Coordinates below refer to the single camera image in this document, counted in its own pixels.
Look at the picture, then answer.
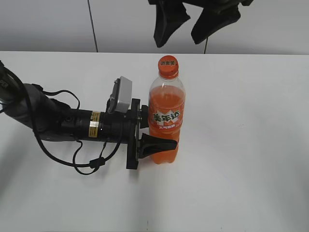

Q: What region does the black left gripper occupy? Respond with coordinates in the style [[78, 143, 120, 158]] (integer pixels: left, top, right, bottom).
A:
[[99, 99, 178, 169]]

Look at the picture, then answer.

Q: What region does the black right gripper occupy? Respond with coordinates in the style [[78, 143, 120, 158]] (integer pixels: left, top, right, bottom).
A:
[[148, 0, 253, 48]]

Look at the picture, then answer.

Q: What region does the orange Mirinda soda bottle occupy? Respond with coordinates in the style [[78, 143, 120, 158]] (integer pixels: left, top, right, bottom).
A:
[[147, 55, 186, 165]]

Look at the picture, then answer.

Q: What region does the orange bottle cap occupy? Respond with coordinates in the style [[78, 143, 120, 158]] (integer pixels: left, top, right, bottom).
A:
[[158, 55, 179, 79]]

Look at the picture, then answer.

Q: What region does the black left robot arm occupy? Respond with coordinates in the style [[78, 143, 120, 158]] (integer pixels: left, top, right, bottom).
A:
[[0, 65, 178, 170]]

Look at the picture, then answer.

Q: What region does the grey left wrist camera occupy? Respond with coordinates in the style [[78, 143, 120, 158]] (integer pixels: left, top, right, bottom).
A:
[[106, 76, 132, 114]]

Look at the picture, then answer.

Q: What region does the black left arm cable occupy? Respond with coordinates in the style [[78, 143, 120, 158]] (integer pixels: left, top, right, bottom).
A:
[[0, 60, 121, 175]]

